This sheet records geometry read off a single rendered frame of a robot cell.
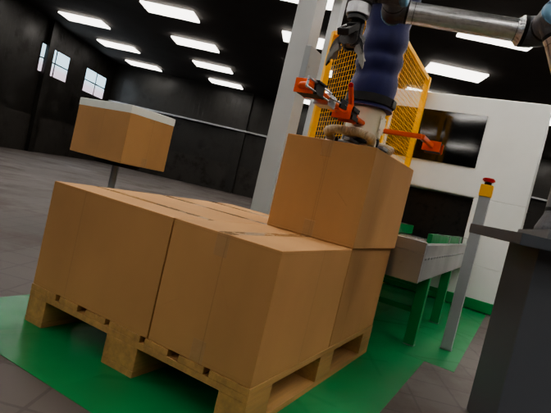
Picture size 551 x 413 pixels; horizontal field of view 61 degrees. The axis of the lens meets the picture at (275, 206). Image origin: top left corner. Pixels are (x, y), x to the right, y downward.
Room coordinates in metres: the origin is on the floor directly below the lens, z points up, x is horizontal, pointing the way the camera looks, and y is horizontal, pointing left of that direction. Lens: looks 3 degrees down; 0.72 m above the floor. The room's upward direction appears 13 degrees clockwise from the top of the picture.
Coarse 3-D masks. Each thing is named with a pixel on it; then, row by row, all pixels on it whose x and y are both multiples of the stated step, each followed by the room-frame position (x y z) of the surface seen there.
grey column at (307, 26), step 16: (304, 0) 3.58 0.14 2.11; (320, 0) 3.57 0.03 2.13; (304, 16) 3.57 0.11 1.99; (320, 16) 3.62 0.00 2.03; (304, 32) 3.55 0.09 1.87; (288, 48) 3.60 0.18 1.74; (304, 48) 3.54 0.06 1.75; (288, 64) 3.59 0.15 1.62; (288, 80) 3.57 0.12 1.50; (288, 96) 3.56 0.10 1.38; (288, 112) 3.54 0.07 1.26; (272, 128) 3.59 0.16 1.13; (288, 128) 3.54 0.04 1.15; (272, 144) 3.58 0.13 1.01; (272, 160) 3.56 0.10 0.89; (272, 176) 3.55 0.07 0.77; (256, 192) 3.60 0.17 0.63; (272, 192) 3.53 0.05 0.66; (256, 208) 3.58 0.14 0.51
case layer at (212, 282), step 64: (64, 192) 1.73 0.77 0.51; (128, 192) 2.00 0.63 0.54; (64, 256) 1.70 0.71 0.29; (128, 256) 1.55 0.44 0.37; (192, 256) 1.43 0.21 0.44; (256, 256) 1.33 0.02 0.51; (320, 256) 1.54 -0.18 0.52; (384, 256) 2.26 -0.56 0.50; (128, 320) 1.53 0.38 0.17; (192, 320) 1.41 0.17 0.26; (256, 320) 1.31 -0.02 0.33; (320, 320) 1.67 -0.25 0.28; (256, 384) 1.32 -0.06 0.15
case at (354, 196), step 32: (288, 160) 1.99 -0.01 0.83; (320, 160) 1.92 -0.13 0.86; (352, 160) 1.85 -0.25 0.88; (384, 160) 1.91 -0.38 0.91; (288, 192) 1.97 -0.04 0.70; (320, 192) 1.90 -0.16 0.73; (352, 192) 1.84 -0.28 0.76; (384, 192) 2.00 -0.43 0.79; (288, 224) 1.96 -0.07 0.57; (320, 224) 1.89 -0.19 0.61; (352, 224) 1.82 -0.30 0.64; (384, 224) 2.09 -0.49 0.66
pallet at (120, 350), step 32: (32, 288) 1.76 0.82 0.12; (32, 320) 1.74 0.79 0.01; (64, 320) 1.80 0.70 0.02; (96, 320) 1.59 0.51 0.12; (128, 352) 1.51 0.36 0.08; (160, 352) 1.45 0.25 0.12; (320, 352) 1.74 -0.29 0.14; (352, 352) 2.22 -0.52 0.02; (224, 384) 1.33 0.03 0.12; (288, 384) 1.68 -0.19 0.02
